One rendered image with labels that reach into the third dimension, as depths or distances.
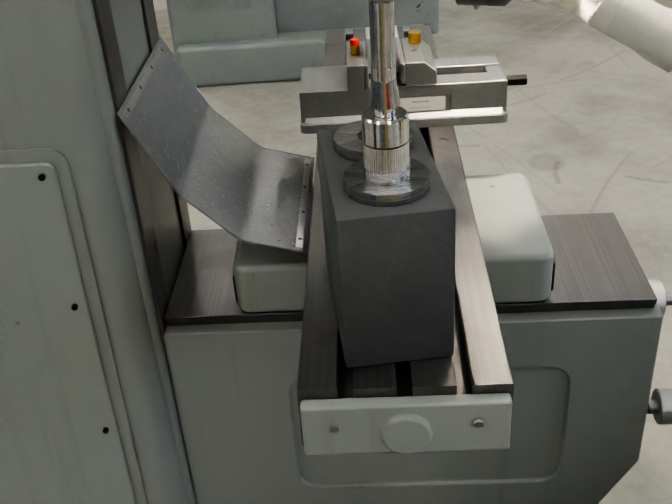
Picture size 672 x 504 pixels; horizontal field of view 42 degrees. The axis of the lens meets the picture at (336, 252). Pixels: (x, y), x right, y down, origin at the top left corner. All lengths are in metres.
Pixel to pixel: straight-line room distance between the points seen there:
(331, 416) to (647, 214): 2.37
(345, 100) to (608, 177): 2.05
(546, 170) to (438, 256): 2.56
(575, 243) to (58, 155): 0.86
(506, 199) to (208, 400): 0.60
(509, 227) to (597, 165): 2.09
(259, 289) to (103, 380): 0.28
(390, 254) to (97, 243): 0.55
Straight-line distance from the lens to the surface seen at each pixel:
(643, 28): 1.25
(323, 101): 1.49
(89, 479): 1.59
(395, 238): 0.88
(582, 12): 1.30
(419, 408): 0.94
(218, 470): 1.62
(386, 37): 0.84
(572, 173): 3.43
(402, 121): 0.87
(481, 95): 1.51
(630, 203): 3.26
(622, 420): 1.59
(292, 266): 1.35
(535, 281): 1.39
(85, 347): 1.40
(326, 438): 0.97
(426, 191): 0.90
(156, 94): 1.39
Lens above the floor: 1.56
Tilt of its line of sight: 32 degrees down
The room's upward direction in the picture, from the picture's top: 4 degrees counter-clockwise
